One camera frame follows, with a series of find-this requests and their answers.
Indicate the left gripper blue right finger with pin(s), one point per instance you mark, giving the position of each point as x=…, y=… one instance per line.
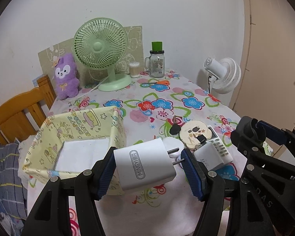
x=194, y=174

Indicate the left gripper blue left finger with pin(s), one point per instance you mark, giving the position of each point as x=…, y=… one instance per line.
x=105, y=172

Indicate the white Mingyuan charger plug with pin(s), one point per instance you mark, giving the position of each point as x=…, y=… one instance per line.
x=144, y=165

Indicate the white remote control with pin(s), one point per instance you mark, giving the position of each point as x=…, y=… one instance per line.
x=220, y=147

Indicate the black car key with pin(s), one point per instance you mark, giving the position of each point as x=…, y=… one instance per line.
x=176, y=124

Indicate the white power adapter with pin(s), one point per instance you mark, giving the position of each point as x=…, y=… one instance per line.
x=209, y=156

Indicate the white earbuds case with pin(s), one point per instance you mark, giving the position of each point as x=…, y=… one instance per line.
x=174, y=146

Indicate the floral tablecloth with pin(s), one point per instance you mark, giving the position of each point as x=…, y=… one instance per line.
x=147, y=110

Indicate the purple plush rabbit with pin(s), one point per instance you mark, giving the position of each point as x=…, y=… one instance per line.
x=67, y=83

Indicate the wooden chair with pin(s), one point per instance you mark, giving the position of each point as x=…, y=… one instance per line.
x=14, y=123

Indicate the blue plaid cloth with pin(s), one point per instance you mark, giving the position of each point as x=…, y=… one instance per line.
x=13, y=212

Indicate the cotton swab container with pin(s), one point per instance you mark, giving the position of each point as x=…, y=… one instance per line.
x=134, y=69

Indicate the white standing fan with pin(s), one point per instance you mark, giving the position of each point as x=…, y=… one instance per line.
x=223, y=75

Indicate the glass mason jar mug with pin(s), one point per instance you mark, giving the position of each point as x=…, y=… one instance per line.
x=155, y=64

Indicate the beige door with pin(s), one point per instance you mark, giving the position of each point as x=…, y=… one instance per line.
x=267, y=87

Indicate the green desk fan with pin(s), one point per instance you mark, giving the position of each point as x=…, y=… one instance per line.
x=99, y=44

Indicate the beige patterned cardboard panel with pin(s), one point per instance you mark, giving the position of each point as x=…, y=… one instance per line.
x=87, y=77

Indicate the green cup on jar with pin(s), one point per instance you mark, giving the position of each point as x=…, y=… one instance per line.
x=156, y=46

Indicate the orange handled scissors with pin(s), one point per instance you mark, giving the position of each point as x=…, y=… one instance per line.
x=159, y=82

